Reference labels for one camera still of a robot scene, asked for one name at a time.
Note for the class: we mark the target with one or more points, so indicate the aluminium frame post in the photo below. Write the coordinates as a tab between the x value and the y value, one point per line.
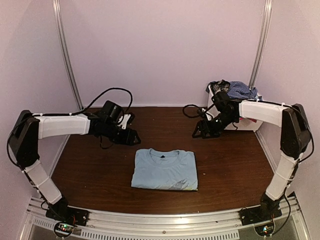
264	31
65	53

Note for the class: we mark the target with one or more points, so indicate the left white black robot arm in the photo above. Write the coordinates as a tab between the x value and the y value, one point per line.
111	122

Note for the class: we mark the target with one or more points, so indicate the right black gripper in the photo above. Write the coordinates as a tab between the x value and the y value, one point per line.
201	124

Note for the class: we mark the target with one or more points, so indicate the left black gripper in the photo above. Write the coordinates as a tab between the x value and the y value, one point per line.
133	134

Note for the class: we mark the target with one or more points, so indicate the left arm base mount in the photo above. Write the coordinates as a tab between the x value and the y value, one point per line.
67	222

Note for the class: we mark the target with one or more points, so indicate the front aluminium frame rail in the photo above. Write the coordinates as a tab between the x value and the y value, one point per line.
218	225

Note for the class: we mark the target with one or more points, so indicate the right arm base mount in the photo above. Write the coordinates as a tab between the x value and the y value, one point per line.
262	221

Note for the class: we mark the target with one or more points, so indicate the left aluminium frame post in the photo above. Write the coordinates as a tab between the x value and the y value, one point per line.
65	53

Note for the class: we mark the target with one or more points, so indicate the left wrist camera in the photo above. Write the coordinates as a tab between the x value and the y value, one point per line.
125	120

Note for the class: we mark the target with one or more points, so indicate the blue dotted shirt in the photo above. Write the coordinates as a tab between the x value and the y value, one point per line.
239	90

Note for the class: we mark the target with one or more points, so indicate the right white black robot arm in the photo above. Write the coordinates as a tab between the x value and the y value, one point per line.
295	136

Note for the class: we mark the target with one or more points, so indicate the right aluminium frame post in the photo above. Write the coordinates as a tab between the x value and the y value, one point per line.
264	31

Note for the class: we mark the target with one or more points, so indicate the dark plaid shirt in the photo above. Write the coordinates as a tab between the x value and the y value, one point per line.
218	86

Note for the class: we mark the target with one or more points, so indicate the pink garment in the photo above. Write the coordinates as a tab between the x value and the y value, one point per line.
248	120

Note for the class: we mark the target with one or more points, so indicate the light blue printed t-shirt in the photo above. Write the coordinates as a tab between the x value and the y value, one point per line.
174	170

